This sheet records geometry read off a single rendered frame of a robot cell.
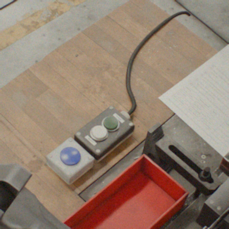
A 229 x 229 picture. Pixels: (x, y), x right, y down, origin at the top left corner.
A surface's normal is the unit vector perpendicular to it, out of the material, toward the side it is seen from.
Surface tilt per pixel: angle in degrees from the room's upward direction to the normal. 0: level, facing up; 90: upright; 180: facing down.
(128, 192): 0
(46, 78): 0
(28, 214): 17
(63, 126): 0
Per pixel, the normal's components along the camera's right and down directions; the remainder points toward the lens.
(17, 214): 0.35, -0.41
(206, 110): 0.11, -0.57
